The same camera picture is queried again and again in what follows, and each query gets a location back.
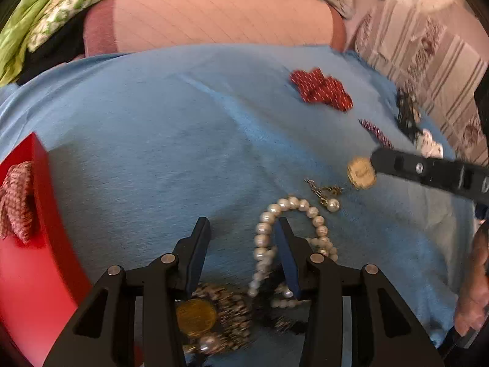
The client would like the green comforter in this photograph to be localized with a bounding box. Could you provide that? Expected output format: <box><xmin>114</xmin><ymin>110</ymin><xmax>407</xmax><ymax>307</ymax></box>
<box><xmin>1</xmin><ymin>0</ymin><xmax>49</xmax><ymax>85</ymax></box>

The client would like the striped floral pillow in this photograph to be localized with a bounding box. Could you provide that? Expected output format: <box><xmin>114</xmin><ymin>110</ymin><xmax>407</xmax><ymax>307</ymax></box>
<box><xmin>355</xmin><ymin>0</ymin><xmax>488</xmax><ymax>165</ymax></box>

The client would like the black garment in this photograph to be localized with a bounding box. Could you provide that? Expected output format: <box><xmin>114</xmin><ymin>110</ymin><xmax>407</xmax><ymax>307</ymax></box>
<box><xmin>15</xmin><ymin>25</ymin><xmax>85</xmax><ymax>85</ymax></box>

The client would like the white pearl bracelet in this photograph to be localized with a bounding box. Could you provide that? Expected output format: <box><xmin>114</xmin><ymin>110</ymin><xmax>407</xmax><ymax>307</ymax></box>
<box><xmin>246</xmin><ymin>195</ymin><xmax>340</xmax><ymax>309</ymax></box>

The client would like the blue blanket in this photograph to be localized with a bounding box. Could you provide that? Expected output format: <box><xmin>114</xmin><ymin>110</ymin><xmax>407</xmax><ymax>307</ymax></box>
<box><xmin>0</xmin><ymin>43</ymin><xmax>478</xmax><ymax>367</ymax></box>

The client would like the person's right hand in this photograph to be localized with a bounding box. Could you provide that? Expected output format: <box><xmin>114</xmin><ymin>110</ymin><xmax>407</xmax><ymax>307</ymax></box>
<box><xmin>454</xmin><ymin>226</ymin><xmax>488</xmax><ymax>336</ymax></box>

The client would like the red white checkered scrunchie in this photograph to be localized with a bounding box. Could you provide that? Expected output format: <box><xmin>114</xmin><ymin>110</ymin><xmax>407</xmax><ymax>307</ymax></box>
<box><xmin>1</xmin><ymin>161</ymin><xmax>35</xmax><ymax>243</ymax></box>

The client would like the small purple patterned hair clip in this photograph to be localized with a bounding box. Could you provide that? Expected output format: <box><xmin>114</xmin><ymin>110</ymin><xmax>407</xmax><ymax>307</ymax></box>
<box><xmin>359</xmin><ymin>118</ymin><xmax>393</xmax><ymax>149</ymax></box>

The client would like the pink quilted pillow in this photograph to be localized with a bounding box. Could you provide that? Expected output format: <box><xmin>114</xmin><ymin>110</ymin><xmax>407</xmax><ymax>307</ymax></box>
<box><xmin>84</xmin><ymin>0</ymin><xmax>347</xmax><ymax>56</ymax></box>

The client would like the pearl drop earring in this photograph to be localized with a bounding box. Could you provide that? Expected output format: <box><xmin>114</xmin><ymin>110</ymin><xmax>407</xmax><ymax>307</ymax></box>
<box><xmin>304</xmin><ymin>178</ymin><xmax>345</xmax><ymax>213</ymax></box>

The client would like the amber beaded necklace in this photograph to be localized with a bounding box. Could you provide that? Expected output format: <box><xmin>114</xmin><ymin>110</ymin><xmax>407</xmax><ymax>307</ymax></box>
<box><xmin>175</xmin><ymin>282</ymin><xmax>307</xmax><ymax>358</ymax></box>

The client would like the red jewelry tray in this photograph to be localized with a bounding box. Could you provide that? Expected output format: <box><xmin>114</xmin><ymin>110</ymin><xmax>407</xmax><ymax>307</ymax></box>
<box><xmin>1</xmin><ymin>133</ymin><xmax>91</xmax><ymax>366</ymax></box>

